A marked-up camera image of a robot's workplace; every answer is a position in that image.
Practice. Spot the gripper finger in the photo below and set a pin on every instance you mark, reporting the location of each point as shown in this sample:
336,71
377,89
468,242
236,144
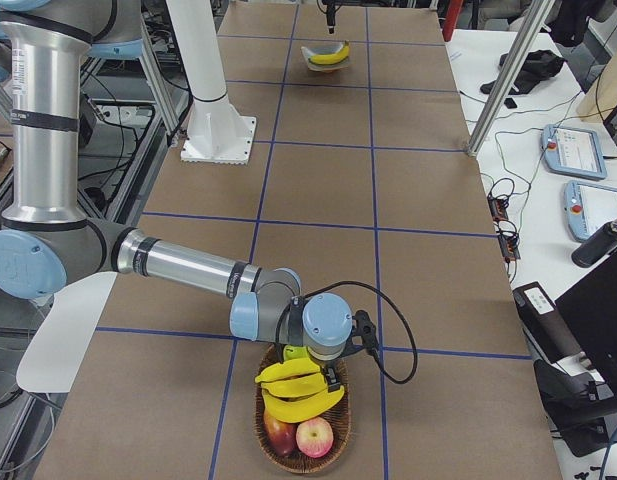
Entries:
332,379
330,13

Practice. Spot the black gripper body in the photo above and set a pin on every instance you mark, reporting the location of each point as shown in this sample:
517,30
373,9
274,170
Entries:
327,365

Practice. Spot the yellow banana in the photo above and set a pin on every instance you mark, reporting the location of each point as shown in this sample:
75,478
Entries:
297,411
287,369
297,387
333,57

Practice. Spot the woven wicker basket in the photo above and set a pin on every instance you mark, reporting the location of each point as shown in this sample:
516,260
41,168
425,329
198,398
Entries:
339,417

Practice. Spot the green pear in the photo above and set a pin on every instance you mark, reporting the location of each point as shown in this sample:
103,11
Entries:
291,352

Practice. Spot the pink apple front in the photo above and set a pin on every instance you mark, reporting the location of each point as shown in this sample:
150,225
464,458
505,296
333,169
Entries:
314,437

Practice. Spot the red mango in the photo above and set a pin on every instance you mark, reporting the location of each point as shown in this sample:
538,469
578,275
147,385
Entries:
281,435

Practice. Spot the black cloth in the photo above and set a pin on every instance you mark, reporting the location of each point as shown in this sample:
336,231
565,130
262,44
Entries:
539,66

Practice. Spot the black box with label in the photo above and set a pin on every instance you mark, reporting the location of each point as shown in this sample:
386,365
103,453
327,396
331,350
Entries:
544,322

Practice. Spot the orange circuit board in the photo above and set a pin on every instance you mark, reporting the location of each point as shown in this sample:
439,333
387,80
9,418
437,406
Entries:
498,208

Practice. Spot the black monitor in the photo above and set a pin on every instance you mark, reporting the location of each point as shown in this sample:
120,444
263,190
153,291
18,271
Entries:
589,309

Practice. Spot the white chair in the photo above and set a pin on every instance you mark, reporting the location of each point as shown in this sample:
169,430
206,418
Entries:
52,360

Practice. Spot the upper teach pendant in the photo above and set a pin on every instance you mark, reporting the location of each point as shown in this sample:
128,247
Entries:
573,152

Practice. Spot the teach pendant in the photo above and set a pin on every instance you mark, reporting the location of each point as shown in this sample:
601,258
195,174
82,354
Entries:
573,152
588,207

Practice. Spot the black bottle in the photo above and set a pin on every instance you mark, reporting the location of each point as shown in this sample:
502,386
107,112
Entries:
601,243

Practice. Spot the lower teach pendant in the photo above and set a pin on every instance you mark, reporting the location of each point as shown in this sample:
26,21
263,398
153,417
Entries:
588,207

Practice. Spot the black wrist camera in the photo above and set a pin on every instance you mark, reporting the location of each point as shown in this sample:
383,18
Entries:
365,334

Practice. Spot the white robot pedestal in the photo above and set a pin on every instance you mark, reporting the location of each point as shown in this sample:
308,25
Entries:
216,132

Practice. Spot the aluminium frame post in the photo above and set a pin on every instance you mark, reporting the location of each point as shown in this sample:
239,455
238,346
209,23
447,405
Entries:
516,56

